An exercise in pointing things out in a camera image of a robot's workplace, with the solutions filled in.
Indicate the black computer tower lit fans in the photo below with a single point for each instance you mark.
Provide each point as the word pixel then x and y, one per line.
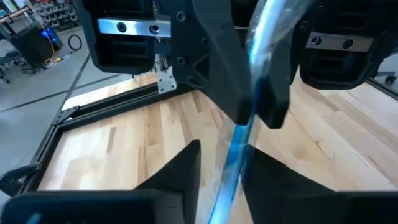
pixel 31 46

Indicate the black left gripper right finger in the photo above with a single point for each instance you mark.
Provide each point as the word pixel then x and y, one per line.
pixel 295 205

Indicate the red parts bin shelf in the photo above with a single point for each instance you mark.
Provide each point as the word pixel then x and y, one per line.
pixel 56 15

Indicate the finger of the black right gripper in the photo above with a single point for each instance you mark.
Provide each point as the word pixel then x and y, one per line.
pixel 211 56
pixel 276 102

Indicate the black aluminium table frame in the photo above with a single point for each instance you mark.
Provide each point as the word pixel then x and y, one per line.
pixel 124 104

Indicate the blue toothbrush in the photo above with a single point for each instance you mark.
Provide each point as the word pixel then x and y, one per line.
pixel 236 155

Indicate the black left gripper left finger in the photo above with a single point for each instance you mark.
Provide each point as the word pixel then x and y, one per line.
pixel 155 208

